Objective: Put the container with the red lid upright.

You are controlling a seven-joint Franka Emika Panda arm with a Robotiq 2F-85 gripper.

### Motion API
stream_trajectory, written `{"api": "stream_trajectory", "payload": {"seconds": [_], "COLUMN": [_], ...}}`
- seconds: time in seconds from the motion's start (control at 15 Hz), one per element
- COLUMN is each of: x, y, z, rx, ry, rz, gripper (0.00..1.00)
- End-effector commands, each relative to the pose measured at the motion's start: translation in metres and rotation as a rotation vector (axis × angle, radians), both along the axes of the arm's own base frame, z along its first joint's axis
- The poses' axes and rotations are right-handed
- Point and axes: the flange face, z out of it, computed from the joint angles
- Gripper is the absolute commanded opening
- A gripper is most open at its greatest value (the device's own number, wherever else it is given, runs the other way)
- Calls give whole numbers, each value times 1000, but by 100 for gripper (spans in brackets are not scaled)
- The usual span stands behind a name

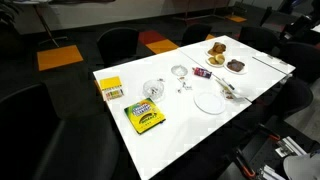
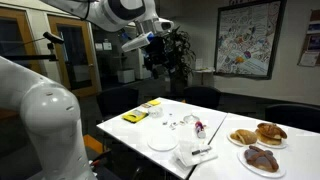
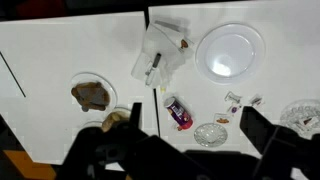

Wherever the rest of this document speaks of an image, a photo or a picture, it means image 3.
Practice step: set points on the brown sauce packet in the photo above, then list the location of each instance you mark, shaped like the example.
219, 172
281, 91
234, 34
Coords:
184, 43

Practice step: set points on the plain white condiment packet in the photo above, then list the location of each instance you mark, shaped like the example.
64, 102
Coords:
232, 97

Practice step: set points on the purple container with red lid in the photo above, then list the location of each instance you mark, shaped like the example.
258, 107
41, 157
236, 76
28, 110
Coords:
178, 111

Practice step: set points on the clear plate under brown pastry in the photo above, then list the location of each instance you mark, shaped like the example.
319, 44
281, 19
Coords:
80, 78

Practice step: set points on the orange print condiment packet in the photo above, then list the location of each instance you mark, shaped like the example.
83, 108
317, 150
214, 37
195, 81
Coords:
222, 119

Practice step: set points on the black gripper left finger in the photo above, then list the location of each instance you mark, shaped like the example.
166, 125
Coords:
110, 150

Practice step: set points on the large cut glass bowl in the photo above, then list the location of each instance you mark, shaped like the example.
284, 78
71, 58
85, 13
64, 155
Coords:
293, 115

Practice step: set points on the dark brown pastry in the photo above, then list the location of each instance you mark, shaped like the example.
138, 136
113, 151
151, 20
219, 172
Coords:
90, 95

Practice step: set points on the golden bread roll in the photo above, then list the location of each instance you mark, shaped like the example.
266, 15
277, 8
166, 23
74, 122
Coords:
111, 120

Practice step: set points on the white packet with purple dot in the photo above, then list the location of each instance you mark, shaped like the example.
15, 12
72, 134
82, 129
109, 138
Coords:
234, 108

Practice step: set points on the large white plate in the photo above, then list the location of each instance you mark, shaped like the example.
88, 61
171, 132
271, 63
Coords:
230, 53

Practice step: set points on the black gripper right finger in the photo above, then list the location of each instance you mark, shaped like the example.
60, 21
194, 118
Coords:
283, 153

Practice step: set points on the small yellow scrap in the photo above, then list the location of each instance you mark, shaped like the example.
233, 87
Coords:
162, 89

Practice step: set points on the small clear glass bowl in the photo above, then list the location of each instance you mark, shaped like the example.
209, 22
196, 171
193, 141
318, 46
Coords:
210, 135

